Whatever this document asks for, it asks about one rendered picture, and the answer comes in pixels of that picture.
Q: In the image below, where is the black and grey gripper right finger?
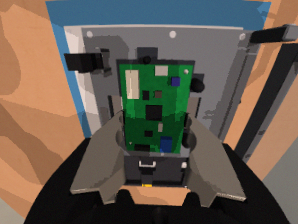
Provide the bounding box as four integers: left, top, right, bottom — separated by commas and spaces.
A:
184, 113, 290, 224

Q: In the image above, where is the green circuit board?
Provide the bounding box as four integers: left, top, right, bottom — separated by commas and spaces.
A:
119, 64, 193, 154

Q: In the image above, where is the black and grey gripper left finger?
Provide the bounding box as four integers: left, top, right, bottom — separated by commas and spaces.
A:
24, 110, 126, 224

